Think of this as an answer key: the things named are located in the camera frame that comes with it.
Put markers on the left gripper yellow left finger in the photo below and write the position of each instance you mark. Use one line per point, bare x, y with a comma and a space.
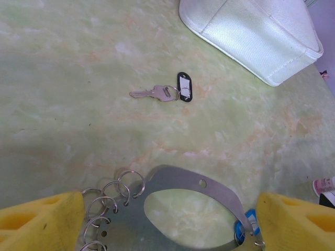
39, 225

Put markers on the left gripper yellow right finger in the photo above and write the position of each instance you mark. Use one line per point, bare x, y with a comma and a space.
293, 225

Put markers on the blue key tag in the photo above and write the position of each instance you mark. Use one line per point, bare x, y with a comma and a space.
238, 228

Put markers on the metal key holder with rings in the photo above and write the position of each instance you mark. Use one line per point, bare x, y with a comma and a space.
183, 180

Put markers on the key with black tag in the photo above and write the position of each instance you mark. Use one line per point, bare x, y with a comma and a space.
183, 83

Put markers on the pink and white object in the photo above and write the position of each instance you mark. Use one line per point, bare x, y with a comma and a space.
324, 185

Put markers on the white fabric zip case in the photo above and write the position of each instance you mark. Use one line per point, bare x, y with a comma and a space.
248, 34

